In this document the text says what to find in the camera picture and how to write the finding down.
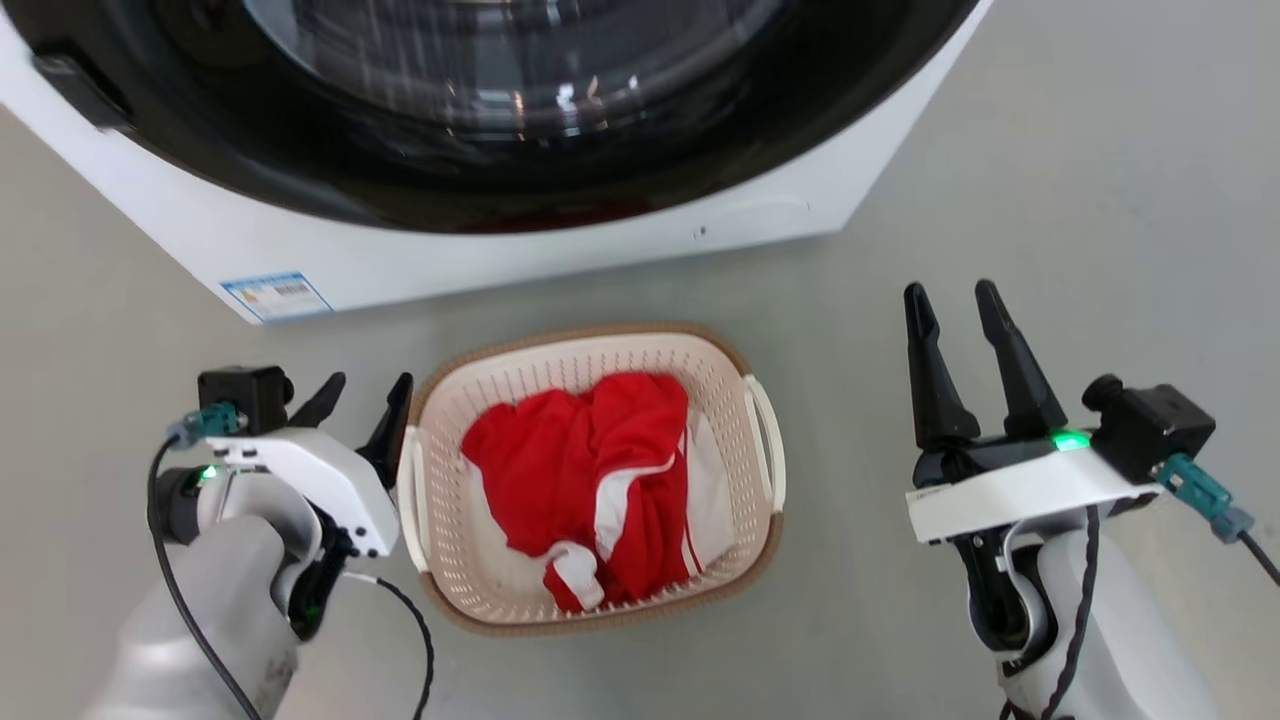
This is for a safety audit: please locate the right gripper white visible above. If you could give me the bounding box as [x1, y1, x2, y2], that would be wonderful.
[902, 278, 1167, 547]

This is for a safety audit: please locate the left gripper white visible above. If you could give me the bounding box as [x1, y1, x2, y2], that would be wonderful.
[196, 371, 415, 561]

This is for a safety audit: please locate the beige plastic laundry basket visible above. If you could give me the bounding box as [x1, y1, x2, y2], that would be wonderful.
[397, 322, 789, 639]

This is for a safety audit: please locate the blue white energy label sticker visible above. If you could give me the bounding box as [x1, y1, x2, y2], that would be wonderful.
[220, 271, 335, 324]

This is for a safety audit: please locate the red and white garment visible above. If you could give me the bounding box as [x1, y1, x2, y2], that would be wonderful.
[459, 371, 737, 614]

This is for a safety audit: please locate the white washing machine body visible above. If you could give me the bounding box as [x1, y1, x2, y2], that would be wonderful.
[0, 0, 997, 327]

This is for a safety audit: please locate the black round washing machine door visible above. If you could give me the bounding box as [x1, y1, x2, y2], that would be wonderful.
[0, 0, 983, 237]

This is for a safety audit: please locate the teal left camera cable connector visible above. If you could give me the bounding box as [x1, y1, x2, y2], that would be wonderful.
[166, 402, 248, 449]

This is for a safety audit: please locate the teal camera cable connector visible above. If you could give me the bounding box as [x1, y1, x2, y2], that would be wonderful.
[1150, 452, 1257, 545]
[166, 402, 248, 449]

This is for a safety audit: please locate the thin black left gripper cable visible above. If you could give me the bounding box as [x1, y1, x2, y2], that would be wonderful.
[343, 570, 437, 720]

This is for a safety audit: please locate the black left camera cable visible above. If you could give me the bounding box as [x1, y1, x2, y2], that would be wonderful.
[146, 438, 263, 720]

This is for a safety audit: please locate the black camera cable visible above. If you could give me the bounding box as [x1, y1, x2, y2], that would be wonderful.
[146, 438, 263, 720]
[1238, 530, 1280, 588]

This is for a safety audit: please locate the teal right camera cable connector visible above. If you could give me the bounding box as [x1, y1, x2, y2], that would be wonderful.
[1150, 452, 1257, 545]

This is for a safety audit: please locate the twisted black right arm cable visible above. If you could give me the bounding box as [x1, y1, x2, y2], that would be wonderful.
[998, 505, 1103, 720]

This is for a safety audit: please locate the black right camera cable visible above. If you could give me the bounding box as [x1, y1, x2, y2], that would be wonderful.
[1238, 530, 1280, 588]

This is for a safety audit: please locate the black washing machine door handle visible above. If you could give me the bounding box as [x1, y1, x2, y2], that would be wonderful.
[30, 50, 138, 134]

